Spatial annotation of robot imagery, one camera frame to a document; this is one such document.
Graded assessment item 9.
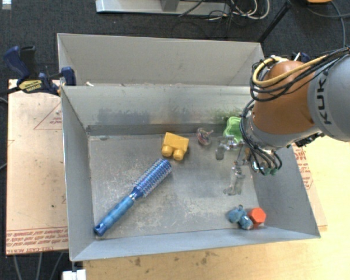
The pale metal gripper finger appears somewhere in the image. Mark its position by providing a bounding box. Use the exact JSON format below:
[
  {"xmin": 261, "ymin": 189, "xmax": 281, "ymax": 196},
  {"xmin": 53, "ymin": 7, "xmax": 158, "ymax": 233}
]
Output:
[
  {"xmin": 215, "ymin": 135, "xmax": 242, "ymax": 161},
  {"xmin": 223, "ymin": 163, "xmax": 246, "ymax": 197}
]

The green wavy cup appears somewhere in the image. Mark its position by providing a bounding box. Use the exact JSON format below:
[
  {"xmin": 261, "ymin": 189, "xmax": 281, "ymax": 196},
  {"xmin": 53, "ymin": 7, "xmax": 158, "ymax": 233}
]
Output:
[{"xmin": 222, "ymin": 115, "xmax": 244, "ymax": 144}]

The clear pink spinning top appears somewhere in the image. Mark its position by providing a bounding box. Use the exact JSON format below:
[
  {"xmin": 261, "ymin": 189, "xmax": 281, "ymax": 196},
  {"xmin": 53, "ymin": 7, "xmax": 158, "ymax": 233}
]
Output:
[{"xmin": 196, "ymin": 127, "xmax": 215, "ymax": 147}]

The blue toy animal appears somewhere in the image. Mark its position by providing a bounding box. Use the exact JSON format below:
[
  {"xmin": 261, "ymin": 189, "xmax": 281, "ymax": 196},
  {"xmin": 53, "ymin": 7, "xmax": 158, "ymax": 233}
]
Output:
[{"xmin": 225, "ymin": 205, "xmax": 254, "ymax": 230}]

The orange hexagonal block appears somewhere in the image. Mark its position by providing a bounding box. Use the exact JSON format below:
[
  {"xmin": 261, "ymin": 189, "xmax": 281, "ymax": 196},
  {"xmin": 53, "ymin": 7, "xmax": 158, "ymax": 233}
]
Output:
[{"xmin": 247, "ymin": 207, "xmax": 267, "ymax": 228}]

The yellow toy building block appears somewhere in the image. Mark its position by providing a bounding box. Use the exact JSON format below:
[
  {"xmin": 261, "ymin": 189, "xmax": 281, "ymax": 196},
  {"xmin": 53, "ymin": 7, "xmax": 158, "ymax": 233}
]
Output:
[{"xmin": 161, "ymin": 131, "xmax": 190, "ymax": 161}]

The grey metal bin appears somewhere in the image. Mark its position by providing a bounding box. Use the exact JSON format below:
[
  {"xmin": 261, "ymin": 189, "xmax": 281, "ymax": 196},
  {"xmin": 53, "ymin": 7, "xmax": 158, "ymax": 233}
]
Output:
[{"xmin": 57, "ymin": 33, "xmax": 321, "ymax": 263}]

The blue round hairbrush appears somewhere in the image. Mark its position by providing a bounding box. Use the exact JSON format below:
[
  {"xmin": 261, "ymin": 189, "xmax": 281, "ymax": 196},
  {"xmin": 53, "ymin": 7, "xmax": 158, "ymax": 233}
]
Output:
[{"xmin": 93, "ymin": 158, "xmax": 173, "ymax": 237}]

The brown cardboard board red print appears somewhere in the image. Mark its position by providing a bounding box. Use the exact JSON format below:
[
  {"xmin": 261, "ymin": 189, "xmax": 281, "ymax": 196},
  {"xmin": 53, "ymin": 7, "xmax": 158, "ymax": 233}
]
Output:
[{"xmin": 5, "ymin": 79, "xmax": 329, "ymax": 257}]

